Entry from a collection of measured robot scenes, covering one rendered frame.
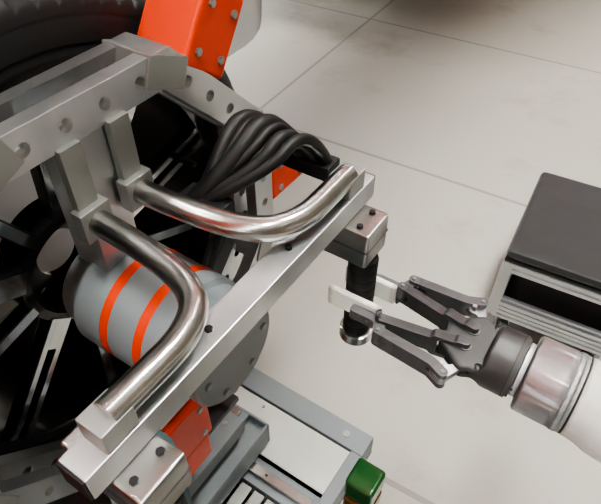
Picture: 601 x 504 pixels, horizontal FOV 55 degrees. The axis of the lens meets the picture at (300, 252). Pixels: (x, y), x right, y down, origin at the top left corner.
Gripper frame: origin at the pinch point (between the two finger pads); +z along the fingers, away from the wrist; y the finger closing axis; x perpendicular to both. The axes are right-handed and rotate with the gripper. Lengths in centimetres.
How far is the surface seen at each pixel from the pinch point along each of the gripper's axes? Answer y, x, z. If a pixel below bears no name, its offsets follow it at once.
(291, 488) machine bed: 1, -75, 12
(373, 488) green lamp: -13.5, -17.0, -10.7
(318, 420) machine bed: 19, -75, 16
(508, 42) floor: 266, -83, 53
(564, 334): 75, -71, -26
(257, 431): 5, -68, 25
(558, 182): 109, -49, -8
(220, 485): -10, -66, 23
